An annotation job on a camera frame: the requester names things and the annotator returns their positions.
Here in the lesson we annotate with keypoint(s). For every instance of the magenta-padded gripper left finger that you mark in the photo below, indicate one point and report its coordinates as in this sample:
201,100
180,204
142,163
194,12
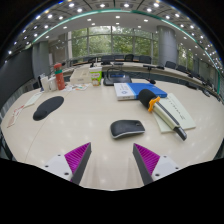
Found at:
60,165

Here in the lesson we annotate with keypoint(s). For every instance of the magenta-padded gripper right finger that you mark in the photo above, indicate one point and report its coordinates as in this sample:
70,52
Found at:
163,166

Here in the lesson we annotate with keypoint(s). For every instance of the black computer mouse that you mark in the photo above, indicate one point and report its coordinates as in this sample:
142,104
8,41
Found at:
126,129

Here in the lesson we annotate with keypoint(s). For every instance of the black mouse pad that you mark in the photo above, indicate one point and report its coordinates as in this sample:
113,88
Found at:
48,107

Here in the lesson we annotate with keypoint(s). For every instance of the pale green booklet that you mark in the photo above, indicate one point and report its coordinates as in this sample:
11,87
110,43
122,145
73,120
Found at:
181,113

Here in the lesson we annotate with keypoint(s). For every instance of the pale green paper sheet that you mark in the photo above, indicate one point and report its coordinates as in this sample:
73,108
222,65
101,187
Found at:
33,99

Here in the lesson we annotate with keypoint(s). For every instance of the colourful sticker sheet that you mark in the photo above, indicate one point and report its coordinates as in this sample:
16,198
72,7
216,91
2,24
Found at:
78,87

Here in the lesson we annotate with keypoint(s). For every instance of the white lidded mug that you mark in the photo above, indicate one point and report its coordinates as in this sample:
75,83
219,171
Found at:
53,84

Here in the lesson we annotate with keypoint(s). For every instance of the blue and white book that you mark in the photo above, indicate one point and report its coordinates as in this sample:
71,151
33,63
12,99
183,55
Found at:
133,90

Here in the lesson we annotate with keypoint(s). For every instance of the white paper cup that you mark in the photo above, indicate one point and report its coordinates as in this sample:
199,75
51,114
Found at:
44,84

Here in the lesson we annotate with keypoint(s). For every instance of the red bottle with green band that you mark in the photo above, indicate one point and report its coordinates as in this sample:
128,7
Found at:
60,78

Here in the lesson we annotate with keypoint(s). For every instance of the white cardboard box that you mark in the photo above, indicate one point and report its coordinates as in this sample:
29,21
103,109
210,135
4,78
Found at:
80,76

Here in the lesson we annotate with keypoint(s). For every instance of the long curved conference table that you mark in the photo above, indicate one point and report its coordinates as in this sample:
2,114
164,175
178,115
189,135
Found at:
166,72

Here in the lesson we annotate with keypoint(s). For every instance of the green printed cup with straw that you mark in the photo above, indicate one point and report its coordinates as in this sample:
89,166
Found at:
96,77

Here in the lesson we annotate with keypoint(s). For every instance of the black desk microphone unit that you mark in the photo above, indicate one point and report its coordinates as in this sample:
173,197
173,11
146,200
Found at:
116,79

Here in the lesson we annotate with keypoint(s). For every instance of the row of black chairs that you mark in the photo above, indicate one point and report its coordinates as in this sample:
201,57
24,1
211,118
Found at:
145,59

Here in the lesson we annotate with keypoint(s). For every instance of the ceiling lights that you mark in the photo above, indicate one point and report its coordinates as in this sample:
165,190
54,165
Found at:
101,5

